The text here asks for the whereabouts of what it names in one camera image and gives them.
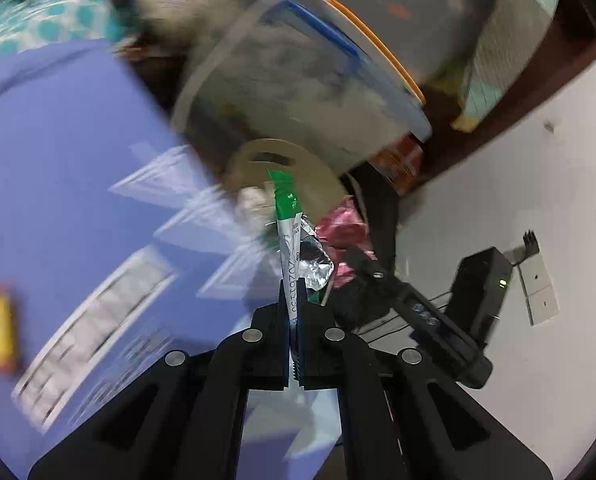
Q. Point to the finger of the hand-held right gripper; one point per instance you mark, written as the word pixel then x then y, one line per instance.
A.
pixel 372 270

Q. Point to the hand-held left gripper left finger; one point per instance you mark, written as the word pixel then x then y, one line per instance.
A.
pixel 268 340

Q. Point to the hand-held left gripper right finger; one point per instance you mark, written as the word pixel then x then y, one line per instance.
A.
pixel 318 350

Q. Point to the pink foil wrapper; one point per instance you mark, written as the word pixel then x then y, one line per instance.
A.
pixel 343 230

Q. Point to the green white foil wrapper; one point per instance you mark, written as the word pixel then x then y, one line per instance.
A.
pixel 290 240

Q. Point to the black power adapter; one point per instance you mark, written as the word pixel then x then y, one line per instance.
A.
pixel 482 280

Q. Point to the orange snack bag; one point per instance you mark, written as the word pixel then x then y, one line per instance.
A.
pixel 400 165

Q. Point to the black plug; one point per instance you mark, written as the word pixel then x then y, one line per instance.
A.
pixel 529 245

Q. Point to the clear storage box orange lid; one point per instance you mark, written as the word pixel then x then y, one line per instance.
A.
pixel 288 85

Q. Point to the pale checked cloth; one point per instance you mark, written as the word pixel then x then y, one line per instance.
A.
pixel 497 60

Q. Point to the teal patterned blanket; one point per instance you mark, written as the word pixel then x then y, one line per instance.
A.
pixel 43 10

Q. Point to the white wall socket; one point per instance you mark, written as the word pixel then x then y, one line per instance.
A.
pixel 540 295

